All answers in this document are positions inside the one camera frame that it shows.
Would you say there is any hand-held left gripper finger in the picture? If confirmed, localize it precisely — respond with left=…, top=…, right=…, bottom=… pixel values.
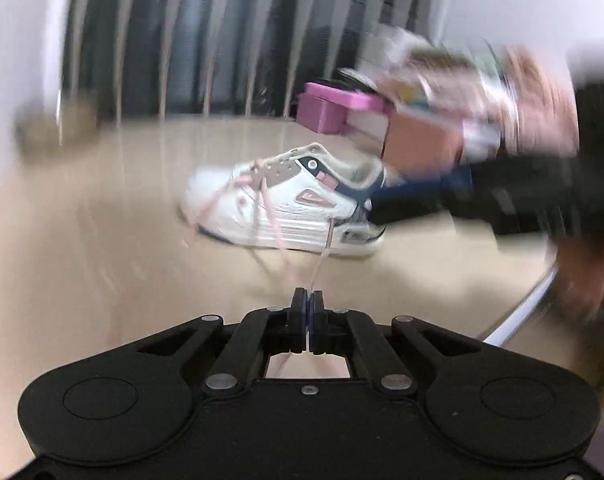
left=134, top=287, right=310, bottom=400
left=310, top=290, right=483, bottom=396

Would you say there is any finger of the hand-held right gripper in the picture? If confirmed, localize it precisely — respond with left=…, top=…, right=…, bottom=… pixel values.
left=369, top=160, right=488, bottom=226

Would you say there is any pink shoelace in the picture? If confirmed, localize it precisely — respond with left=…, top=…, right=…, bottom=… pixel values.
left=187, top=157, right=335, bottom=306

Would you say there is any white sneaker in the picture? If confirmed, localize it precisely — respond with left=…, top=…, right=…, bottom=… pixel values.
left=181, top=143, right=403, bottom=258

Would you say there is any brown cardboard box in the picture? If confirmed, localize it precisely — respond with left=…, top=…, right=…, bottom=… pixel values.
left=384, top=110, right=463, bottom=176

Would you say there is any pile of folded blankets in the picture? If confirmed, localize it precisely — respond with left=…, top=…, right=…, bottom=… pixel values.
left=377, top=30, right=578, bottom=156

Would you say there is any flat pink box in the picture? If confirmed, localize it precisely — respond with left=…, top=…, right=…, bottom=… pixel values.
left=304, top=81, right=387, bottom=111

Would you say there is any small pink box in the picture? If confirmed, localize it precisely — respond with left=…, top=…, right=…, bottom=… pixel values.
left=297, top=92, right=350, bottom=135

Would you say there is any metal window railing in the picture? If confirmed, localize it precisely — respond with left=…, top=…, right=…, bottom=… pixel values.
left=62, top=0, right=453, bottom=121

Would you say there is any dark window with blinds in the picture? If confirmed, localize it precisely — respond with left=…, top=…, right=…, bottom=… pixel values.
left=66, top=0, right=447, bottom=118

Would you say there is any stainless steel bowl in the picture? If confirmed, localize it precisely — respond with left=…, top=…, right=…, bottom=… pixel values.
left=14, top=100, right=112, bottom=156

